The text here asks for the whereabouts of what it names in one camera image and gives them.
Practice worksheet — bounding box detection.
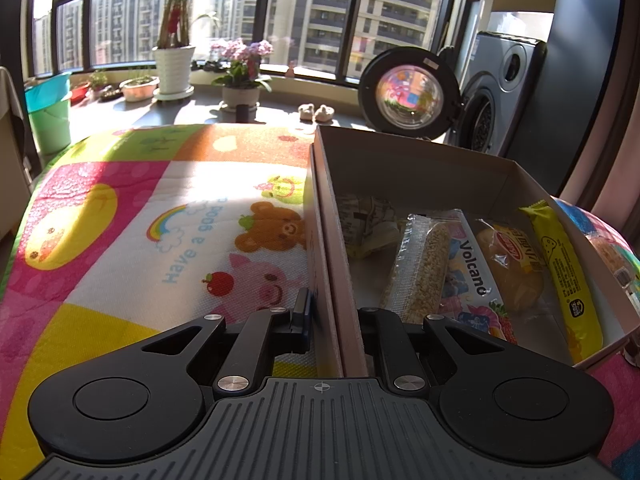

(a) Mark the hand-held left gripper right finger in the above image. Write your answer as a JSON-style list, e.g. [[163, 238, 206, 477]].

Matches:
[[357, 306, 506, 393]]

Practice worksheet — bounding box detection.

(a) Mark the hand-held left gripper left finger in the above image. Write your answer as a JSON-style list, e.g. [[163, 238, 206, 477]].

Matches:
[[141, 287, 315, 395]]

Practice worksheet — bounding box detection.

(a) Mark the grain bar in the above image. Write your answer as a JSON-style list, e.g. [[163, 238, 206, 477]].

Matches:
[[380, 214, 452, 326]]

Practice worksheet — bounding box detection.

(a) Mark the yellow cartoon snack packet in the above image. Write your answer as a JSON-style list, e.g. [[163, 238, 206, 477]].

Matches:
[[337, 195, 402, 261]]

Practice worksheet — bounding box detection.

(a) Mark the colourful wafer packet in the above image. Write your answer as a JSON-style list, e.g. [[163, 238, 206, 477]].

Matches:
[[440, 209, 519, 346]]

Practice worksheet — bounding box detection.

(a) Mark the bun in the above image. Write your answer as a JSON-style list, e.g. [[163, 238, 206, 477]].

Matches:
[[587, 233, 640, 306], [472, 217, 546, 314]]

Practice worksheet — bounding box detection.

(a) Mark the beige cardboard box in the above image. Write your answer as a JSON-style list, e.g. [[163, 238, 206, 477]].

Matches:
[[302, 125, 634, 379]]

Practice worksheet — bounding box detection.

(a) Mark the long yellow snack packet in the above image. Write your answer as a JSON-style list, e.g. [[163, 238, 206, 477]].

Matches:
[[517, 200, 606, 364]]

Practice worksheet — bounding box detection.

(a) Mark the colourful cartoon play mat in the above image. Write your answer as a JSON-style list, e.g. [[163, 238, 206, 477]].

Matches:
[[0, 124, 640, 480]]

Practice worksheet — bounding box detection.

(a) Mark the round washing machine door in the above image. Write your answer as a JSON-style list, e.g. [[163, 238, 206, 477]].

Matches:
[[357, 46, 464, 136]]

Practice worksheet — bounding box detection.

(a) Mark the pink flowering potted plant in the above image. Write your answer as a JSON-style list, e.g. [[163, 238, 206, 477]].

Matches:
[[210, 39, 275, 112]]

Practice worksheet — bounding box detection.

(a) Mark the grey washing machine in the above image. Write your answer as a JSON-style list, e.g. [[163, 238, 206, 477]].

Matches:
[[452, 30, 549, 159]]

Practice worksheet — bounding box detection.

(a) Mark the white oval planter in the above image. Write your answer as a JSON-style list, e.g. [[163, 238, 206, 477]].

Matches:
[[119, 75, 161, 104]]

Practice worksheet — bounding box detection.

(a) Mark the tall green potted plant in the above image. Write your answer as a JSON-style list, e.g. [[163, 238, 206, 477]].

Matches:
[[151, 0, 223, 104]]

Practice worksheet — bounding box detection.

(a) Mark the green plastic bucket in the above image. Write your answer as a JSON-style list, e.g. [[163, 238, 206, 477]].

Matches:
[[27, 97, 74, 156]]

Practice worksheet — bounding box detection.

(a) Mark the tall grey cabinet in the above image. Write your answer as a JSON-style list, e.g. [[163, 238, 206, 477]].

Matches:
[[505, 0, 631, 197]]

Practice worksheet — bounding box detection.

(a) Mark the teal plastic basin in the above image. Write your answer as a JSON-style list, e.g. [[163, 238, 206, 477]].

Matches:
[[24, 71, 73, 114]]

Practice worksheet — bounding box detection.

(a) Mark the black window frame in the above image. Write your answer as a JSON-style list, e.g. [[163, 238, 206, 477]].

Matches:
[[25, 0, 467, 92]]

